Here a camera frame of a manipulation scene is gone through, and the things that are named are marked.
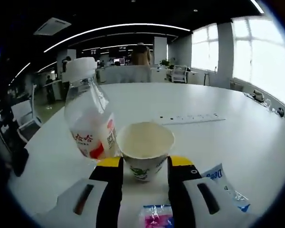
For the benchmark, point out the white flat strip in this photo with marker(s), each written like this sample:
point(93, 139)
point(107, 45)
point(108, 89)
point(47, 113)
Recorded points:
point(194, 118)

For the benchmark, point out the black office chair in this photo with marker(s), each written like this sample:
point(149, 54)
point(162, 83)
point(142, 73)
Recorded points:
point(16, 133)

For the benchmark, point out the green potted plant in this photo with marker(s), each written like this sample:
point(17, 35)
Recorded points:
point(165, 63)

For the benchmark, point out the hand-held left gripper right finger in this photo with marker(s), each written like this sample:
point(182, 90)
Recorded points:
point(180, 190)

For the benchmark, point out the white mesh office chair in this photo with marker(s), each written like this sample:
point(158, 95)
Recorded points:
point(179, 74)

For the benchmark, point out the white paper cup green print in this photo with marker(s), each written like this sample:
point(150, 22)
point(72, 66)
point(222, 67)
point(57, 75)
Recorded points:
point(145, 147)

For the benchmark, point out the ceiling air vent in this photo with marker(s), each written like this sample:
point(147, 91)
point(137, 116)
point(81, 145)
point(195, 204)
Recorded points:
point(52, 26)

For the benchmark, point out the blue wet wipes pack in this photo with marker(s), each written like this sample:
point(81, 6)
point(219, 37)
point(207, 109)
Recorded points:
point(156, 217)

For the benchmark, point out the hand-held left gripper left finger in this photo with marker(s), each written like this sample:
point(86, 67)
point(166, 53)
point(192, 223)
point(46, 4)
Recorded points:
point(109, 190)

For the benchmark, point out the clear plastic bottle red label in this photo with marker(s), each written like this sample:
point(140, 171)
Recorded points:
point(90, 118)

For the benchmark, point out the white desk partition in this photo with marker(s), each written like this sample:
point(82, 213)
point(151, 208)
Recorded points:
point(126, 74)

